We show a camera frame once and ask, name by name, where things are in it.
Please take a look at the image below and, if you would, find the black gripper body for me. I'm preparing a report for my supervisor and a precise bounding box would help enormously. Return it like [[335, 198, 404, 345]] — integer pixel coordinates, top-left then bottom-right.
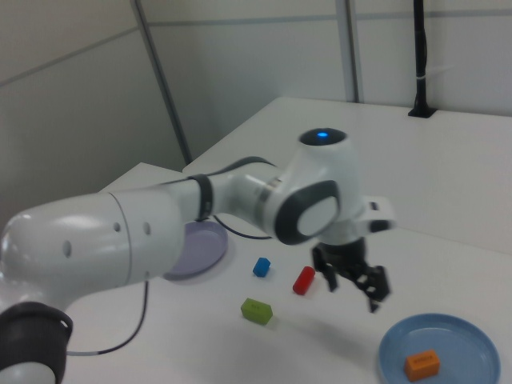
[[311, 236, 368, 277]]

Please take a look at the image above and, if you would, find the red block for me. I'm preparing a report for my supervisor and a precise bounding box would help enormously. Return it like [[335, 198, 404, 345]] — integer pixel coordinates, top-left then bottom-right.
[[292, 266, 316, 296]]

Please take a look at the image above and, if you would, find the blue block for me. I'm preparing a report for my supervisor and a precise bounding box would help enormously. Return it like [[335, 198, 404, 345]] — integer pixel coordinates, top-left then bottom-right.
[[252, 257, 272, 278]]

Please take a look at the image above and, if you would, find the green block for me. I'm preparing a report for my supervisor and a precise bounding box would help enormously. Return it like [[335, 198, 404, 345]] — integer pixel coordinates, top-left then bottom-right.
[[240, 297, 274, 326]]

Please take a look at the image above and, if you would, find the orange block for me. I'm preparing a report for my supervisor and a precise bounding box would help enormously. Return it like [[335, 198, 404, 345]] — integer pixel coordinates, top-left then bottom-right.
[[403, 348, 441, 381]]

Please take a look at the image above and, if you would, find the blue plate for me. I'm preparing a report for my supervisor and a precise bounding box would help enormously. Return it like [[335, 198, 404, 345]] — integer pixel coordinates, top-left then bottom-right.
[[378, 313, 501, 384]]

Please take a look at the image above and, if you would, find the purple plate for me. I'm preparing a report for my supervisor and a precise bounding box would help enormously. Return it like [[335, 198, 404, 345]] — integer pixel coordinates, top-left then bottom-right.
[[163, 221, 229, 282]]

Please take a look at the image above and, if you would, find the white zip tie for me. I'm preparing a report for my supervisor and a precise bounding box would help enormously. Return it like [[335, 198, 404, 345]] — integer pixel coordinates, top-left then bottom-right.
[[414, 66, 455, 81]]

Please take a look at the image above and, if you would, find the black pole with base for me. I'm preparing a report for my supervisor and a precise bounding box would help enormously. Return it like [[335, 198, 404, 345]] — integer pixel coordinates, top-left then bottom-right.
[[407, 0, 437, 119]]

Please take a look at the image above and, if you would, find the black cable strap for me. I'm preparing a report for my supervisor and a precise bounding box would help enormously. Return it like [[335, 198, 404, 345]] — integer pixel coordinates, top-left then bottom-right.
[[190, 174, 214, 222]]

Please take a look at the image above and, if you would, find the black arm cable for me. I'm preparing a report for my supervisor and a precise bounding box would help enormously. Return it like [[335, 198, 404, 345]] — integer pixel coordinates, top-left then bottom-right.
[[66, 157, 279, 358]]

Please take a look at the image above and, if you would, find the grey partition post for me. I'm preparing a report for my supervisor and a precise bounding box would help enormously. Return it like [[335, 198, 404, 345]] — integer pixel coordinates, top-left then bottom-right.
[[342, 0, 366, 103], [130, 0, 193, 166]]

